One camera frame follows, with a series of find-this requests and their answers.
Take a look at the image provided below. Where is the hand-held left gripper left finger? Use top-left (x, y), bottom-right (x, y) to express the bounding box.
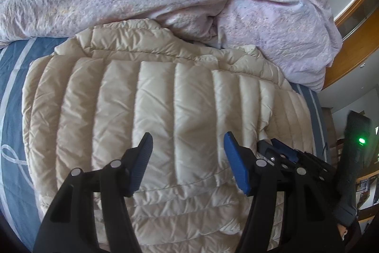
top-left (32, 132), bottom-right (154, 253)

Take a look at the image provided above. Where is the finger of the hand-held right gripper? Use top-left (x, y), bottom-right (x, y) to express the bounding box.
top-left (257, 139), bottom-right (298, 167)
top-left (298, 152), bottom-right (336, 182)

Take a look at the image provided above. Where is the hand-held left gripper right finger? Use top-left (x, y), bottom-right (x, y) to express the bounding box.
top-left (224, 132), bottom-right (345, 253)

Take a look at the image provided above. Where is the beige down jacket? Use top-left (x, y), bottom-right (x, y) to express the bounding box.
top-left (22, 19), bottom-right (314, 253)

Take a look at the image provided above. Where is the person's right hand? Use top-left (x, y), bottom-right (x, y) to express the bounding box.
top-left (338, 225), bottom-right (350, 243)

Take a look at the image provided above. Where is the cluttered wooden shelf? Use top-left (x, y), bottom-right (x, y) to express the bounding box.
top-left (357, 164), bottom-right (379, 212)

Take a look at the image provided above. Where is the blue striped bed sheet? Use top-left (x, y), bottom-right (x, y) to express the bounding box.
top-left (0, 37), bottom-right (329, 253)

